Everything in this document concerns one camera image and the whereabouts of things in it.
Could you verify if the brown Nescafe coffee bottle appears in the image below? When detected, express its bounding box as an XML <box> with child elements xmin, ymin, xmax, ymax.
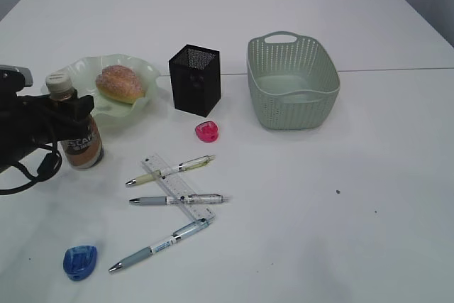
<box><xmin>45</xmin><ymin>72</ymin><xmax>104</xmax><ymax>169</ymax></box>

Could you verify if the cream grip pen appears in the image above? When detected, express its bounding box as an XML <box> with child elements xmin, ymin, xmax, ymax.
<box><xmin>125</xmin><ymin>155</ymin><xmax>216</xmax><ymax>187</ymax></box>

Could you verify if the pink pencil sharpener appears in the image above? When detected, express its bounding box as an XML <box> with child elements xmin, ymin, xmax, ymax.
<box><xmin>194</xmin><ymin>121</ymin><xmax>218</xmax><ymax>143</ymax></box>

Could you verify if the blue pencil sharpener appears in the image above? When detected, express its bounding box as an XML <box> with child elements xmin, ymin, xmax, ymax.
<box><xmin>62</xmin><ymin>246</ymin><xmax>97</xmax><ymax>281</ymax></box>

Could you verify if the clear plastic ruler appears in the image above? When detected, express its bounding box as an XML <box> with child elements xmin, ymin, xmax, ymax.
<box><xmin>141</xmin><ymin>154</ymin><xmax>215</xmax><ymax>221</ymax></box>

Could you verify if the blue grey grip pen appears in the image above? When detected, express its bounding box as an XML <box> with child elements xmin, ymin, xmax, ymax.
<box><xmin>109</xmin><ymin>219</ymin><xmax>211</xmax><ymax>274</ymax></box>

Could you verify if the golden bread roll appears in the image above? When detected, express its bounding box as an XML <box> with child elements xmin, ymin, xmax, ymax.
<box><xmin>95</xmin><ymin>65</ymin><xmax>145</xmax><ymax>104</ymax></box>

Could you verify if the green plastic woven basket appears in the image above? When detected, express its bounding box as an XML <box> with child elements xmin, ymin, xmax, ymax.
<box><xmin>247</xmin><ymin>31</ymin><xmax>341</xmax><ymax>130</ymax></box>

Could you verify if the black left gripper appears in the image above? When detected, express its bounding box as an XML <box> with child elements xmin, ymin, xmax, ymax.
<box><xmin>1</xmin><ymin>65</ymin><xmax>94</xmax><ymax>171</ymax></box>

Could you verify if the black mesh pen holder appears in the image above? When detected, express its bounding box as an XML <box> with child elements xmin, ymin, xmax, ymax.
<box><xmin>169</xmin><ymin>44</ymin><xmax>221</xmax><ymax>117</ymax></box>

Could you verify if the pale green wavy plate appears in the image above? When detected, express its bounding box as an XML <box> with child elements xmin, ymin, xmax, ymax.
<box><xmin>56</xmin><ymin>54</ymin><xmax>160</xmax><ymax>127</ymax></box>

